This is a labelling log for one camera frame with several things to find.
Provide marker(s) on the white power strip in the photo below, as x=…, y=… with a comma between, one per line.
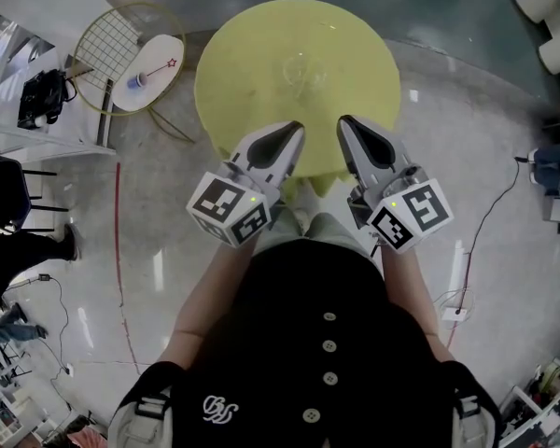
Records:
x=453, y=314

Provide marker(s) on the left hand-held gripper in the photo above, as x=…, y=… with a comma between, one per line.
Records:
x=242, y=213

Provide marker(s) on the person's white shoe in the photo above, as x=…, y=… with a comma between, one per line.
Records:
x=303, y=219

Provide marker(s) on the black bag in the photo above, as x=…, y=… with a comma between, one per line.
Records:
x=42, y=101

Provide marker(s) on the person's black buttoned top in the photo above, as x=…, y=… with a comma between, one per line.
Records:
x=284, y=325

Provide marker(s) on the cluttered white shelf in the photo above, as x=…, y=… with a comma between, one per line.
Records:
x=541, y=404

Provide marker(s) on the person's left forearm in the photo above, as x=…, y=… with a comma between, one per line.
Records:
x=205, y=306

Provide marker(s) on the person's grey trousers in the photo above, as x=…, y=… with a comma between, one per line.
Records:
x=331, y=231

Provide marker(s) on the white shelf unit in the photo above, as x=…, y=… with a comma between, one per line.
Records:
x=37, y=140

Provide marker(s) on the blue cup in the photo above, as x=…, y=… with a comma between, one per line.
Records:
x=135, y=82

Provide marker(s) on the person's right forearm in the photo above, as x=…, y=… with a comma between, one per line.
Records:
x=410, y=297

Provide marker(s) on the white oval side table top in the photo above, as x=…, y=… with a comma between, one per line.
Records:
x=161, y=45

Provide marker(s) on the clear glass container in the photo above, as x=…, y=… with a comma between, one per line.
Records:
x=303, y=75

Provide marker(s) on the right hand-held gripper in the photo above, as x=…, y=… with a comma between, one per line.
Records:
x=410, y=217

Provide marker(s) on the red star stick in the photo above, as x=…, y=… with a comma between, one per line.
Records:
x=161, y=68

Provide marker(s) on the yellow round tablecloth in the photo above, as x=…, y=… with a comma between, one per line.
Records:
x=261, y=63

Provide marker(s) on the black chair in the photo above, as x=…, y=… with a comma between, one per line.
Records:
x=4, y=185

